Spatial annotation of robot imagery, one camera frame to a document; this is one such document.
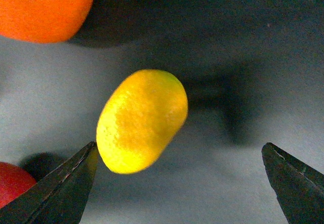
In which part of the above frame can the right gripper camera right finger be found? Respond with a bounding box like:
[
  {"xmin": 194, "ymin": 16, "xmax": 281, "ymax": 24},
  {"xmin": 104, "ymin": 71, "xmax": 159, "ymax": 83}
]
[{"xmin": 261, "ymin": 142, "xmax": 323, "ymax": 223}]

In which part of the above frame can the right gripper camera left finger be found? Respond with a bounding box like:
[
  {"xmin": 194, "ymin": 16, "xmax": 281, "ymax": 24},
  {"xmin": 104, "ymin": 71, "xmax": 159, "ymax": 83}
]
[{"xmin": 1, "ymin": 142, "xmax": 98, "ymax": 224}]

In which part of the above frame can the red apple at right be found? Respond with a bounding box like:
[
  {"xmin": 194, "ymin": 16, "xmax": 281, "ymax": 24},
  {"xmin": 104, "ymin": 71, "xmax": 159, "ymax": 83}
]
[{"xmin": 1, "ymin": 162, "xmax": 36, "ymax": 208}]

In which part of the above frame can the yellow lemon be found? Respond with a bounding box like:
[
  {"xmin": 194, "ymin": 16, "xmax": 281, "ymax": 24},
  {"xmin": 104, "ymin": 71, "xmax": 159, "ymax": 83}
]
[{"xmin": 96, "ymin": 69, "xmax": 188, "ymax": 174}]

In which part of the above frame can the orange at right edge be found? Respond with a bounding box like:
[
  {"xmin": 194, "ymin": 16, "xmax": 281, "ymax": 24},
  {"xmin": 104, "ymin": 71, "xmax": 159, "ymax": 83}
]
[{"xmin": 1, "ymin": 0, "xmax": 93, "ymax": 44}]

